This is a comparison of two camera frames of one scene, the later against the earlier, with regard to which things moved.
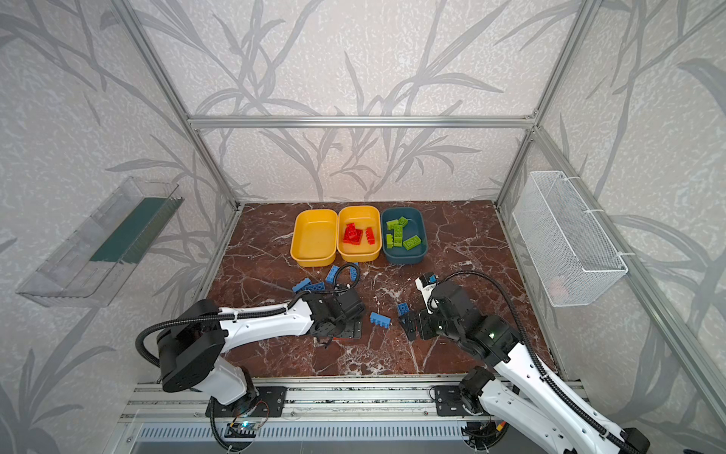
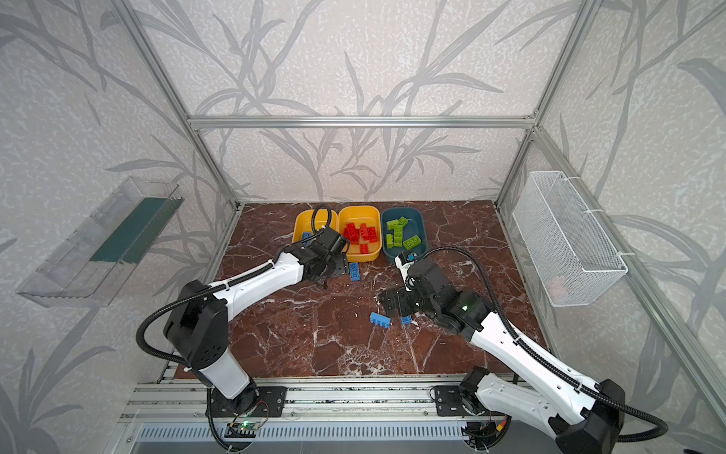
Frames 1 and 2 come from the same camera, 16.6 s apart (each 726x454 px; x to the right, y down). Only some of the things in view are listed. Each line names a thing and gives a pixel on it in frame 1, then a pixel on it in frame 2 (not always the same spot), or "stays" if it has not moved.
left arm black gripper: [345, 321] → [337, 268]
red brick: [351, 235] stays
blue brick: [354, 271] stays
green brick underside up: [398, 235] stays
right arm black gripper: [423, 323] → [401, 301]
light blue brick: [380, 320] stays
